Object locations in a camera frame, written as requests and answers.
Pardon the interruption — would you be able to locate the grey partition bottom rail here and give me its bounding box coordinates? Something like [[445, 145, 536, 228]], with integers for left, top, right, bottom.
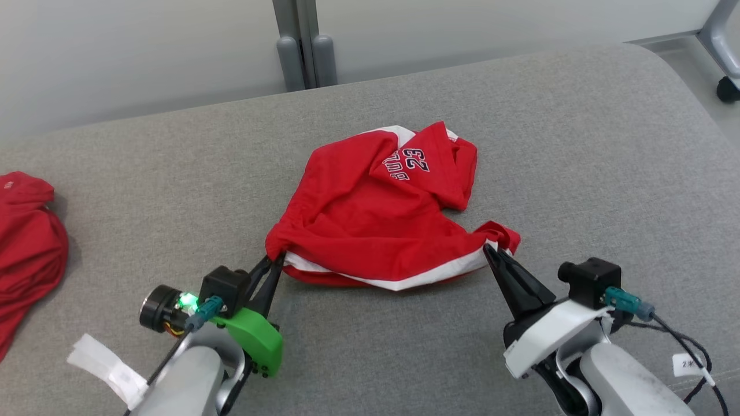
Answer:
[[627, 30, 703, 48]]

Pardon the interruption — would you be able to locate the teal plug camera cable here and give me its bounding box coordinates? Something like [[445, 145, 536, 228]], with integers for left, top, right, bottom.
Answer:
[[124, 295, 225, 416], [601, 287, 730, 416]]

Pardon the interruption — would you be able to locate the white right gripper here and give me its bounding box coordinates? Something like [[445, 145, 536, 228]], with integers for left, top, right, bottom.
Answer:
[[483, 244, 613, 379]]

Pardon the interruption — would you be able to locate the grey partition post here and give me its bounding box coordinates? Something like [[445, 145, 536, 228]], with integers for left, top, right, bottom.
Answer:
[[296, 0, 338, 88], [272, 0, 307, 93]]

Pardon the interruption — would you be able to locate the red white basketball jersey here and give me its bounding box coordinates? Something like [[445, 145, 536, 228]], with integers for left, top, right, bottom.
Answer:
[[265, 120, 521, 291], [0, 171, 69, 362]]

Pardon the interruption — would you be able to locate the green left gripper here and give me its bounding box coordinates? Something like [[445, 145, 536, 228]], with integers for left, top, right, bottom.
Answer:
[[139, 252, 287, 380]]

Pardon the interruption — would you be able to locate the grey chair leg black castor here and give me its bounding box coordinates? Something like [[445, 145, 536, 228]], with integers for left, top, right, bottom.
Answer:
[[697, 0, 740, 105]]

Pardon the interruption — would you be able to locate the white tape tag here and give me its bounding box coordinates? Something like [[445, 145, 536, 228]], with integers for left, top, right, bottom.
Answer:
[[66, 333, 148, 411]]

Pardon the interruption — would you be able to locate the teal plug left camera cable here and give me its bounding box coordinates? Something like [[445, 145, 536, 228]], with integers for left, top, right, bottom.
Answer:
[[124, 295, 225, 416]]

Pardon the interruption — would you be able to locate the teal plug right camera cable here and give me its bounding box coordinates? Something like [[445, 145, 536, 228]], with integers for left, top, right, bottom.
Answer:
[[601, 287, 730, 416]]

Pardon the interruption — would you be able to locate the small white cable label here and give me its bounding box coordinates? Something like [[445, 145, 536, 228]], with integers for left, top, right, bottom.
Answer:
[[672, 354, 710, 379]]

